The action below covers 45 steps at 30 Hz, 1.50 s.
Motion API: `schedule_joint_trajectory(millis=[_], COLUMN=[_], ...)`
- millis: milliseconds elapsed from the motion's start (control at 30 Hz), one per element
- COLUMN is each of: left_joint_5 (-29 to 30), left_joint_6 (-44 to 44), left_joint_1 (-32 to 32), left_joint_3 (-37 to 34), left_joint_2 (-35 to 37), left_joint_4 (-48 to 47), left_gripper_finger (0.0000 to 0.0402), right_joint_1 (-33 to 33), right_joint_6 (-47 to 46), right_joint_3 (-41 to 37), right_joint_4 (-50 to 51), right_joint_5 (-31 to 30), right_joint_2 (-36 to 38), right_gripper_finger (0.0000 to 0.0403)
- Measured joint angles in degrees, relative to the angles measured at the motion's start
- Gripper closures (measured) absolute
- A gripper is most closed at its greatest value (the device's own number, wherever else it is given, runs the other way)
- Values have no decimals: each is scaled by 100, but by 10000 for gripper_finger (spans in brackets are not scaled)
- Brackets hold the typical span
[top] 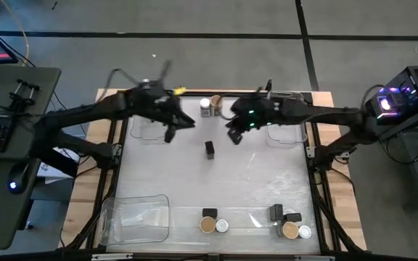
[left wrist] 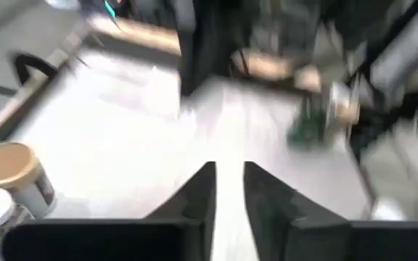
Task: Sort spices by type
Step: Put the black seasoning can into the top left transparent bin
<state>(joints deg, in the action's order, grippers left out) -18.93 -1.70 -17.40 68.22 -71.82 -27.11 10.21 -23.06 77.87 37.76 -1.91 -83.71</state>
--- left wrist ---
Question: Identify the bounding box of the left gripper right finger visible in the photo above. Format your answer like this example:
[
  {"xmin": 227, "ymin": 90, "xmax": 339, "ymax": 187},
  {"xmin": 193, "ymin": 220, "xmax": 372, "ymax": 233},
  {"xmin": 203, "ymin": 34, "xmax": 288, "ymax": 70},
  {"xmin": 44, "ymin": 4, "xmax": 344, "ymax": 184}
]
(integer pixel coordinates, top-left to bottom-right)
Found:
[{"xmin": 243, "ymin": 161, "xmax": 353, "ymax": 261}]

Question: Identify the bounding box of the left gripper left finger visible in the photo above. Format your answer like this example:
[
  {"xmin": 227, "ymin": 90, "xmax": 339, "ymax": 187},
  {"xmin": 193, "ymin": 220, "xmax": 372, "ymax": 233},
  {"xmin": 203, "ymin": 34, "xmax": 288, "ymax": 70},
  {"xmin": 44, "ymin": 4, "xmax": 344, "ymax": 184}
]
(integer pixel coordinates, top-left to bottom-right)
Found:
[{"xmin": 143, "ymin": 161, "xmax": 218, "ymax": 261}]

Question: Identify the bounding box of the black lid green label jar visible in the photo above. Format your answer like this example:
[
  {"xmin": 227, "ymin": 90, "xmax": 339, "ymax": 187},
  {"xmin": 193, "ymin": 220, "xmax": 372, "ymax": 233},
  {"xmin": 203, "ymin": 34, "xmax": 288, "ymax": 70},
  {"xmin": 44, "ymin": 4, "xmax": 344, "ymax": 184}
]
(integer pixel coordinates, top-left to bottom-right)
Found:
[{"xmin": 287, "ymin": 96, "xmax": 332, "ymax": 149}]

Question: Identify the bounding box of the tan lid spice jar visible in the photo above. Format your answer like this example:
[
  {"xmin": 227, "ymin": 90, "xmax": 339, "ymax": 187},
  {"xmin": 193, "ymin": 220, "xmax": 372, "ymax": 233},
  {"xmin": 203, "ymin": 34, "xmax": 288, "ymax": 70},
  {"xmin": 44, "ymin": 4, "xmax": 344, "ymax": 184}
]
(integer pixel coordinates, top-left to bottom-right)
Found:
[{"xmin": 0, "ymin": 140, "xmax": 57, "ymax": 218}]

